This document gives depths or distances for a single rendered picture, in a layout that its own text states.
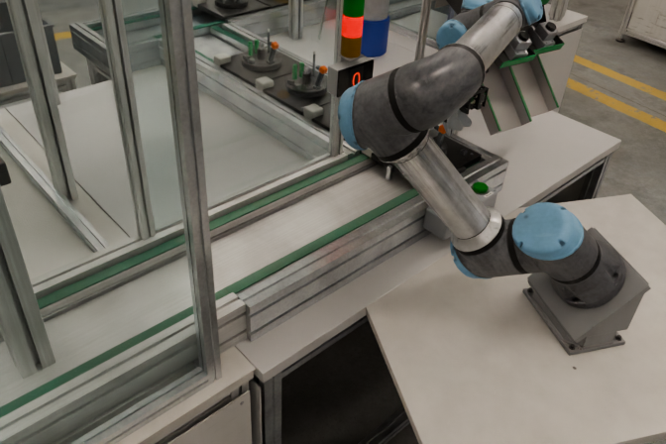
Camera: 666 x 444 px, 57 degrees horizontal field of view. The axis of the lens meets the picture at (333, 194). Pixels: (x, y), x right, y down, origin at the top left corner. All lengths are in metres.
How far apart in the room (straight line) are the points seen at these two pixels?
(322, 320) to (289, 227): 0.27
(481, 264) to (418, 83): 0.45
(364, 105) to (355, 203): 0.57
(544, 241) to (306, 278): 0.48
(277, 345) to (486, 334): 0.45
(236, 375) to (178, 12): 0.72
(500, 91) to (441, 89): 0.92
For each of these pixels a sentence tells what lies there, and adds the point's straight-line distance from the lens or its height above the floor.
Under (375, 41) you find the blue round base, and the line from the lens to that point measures 2.57.
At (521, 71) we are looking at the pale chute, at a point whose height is 1.09.
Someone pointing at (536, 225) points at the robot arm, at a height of 1.14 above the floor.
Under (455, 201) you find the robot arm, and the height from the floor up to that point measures 1.17.
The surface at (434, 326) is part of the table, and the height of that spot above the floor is 0.86.
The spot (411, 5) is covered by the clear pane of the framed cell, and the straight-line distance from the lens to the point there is 2.82.
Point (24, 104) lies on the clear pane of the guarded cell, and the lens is 0.79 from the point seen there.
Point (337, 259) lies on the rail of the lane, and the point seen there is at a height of 0.96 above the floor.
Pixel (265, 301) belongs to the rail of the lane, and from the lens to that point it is 1.26.
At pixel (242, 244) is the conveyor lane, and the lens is 1.45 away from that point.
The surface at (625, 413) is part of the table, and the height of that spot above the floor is 0.86.
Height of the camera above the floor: 1.84
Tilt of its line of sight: 35 degrees down
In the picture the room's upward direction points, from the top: 4 degrees clockwise
